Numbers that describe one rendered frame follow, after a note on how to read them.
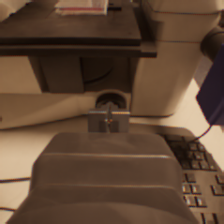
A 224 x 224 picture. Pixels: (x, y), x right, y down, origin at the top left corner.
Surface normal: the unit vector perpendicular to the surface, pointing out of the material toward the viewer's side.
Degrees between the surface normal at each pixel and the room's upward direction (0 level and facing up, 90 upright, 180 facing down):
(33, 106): 48
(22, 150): 0
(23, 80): 90
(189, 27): 90
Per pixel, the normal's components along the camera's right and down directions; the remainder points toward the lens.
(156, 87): -0.01, 0.74
